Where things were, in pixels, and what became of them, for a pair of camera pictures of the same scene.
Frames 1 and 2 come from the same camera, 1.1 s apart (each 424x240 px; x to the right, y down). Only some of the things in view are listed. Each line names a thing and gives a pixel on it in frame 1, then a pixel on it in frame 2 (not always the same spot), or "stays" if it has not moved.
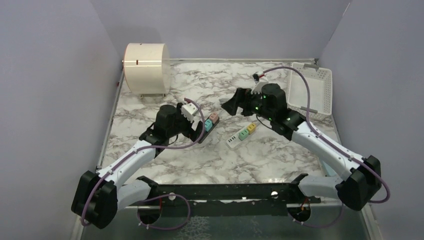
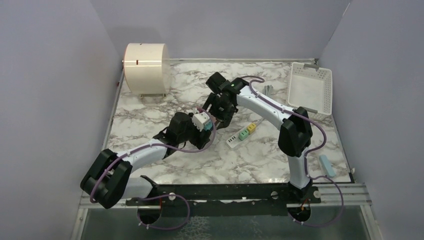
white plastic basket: [320, 82] stays
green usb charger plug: [243, 134] stays
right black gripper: [242, 99] to [226, 117]
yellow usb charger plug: [251, 128] stays
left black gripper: [188, 133] to [197, 141]
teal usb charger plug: [208, 125] stays
